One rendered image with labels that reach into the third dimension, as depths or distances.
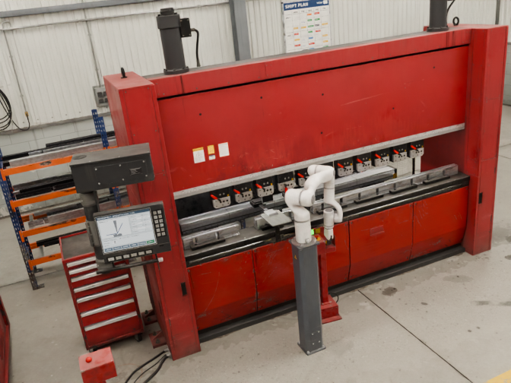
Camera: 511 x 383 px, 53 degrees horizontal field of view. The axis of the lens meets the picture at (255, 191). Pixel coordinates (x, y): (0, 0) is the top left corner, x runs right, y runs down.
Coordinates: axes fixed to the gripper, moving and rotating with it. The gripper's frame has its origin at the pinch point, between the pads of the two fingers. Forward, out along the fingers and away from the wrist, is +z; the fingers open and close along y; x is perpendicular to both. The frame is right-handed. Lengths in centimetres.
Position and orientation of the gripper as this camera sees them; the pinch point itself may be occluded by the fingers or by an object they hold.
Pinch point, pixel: (328, 242)
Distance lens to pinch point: 445.1
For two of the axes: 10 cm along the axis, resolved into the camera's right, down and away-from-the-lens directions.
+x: 9.6, -1.9, 2.1
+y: 2.7, 4.1, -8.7
